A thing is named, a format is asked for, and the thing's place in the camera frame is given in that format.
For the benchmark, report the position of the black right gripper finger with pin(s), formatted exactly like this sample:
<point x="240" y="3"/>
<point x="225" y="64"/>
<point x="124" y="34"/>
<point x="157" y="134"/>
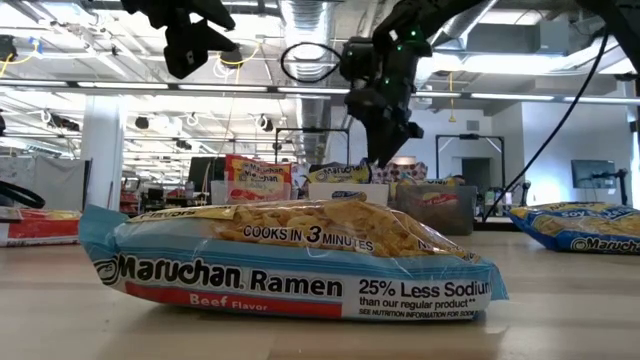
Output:
<point x="375" y="120"/>
<point x="402" y="127"/>

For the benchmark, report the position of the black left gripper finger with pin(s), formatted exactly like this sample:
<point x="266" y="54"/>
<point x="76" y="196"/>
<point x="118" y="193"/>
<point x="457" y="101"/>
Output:
<point x="187" y="50"/>

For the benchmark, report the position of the red Maruchan ramen pack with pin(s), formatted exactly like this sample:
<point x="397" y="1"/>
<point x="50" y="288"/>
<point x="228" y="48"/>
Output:
<point x="40" y="230"/>
<point x="260" y="182"/>
<point x="257" y="164"/>

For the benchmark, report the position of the white plastic bin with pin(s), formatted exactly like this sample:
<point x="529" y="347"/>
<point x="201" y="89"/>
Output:
<point x="325" y="194"/>

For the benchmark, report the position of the dark grey plastic bin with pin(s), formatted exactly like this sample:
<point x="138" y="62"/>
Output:
<point x="415" y="220"/>

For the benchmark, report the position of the white structural column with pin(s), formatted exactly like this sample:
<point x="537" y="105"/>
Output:
<point x="102" y="150"/>

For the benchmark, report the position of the clear plastic bin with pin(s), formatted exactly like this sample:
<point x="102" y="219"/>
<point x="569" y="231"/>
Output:
<point x="217" y="192"/>

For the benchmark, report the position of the grey room partition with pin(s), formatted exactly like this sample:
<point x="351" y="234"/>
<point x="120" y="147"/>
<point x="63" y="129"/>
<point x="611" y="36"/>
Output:
<point x="55" y="180"/>

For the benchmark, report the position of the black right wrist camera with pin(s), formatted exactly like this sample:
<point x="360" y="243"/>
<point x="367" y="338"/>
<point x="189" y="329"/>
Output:
<point x="357" y="62"/>

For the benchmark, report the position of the silver round ventilation duct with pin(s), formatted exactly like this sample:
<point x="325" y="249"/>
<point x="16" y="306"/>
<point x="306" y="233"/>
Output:
<point x="307" y="115"/>

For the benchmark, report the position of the black background rig frame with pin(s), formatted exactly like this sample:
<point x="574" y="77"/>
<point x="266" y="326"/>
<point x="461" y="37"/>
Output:
<point x="470" y="136"/>

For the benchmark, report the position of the grey rectangular ceiling duct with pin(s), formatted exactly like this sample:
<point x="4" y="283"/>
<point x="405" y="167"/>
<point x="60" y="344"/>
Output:
<point x="515" y="37"/>

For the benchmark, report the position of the dark wall monitor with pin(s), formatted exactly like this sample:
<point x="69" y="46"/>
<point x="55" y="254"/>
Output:
<point x="593" y="174"/>

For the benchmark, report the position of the black camera stand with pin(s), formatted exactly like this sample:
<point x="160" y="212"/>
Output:
<point x="621" y="175"/>

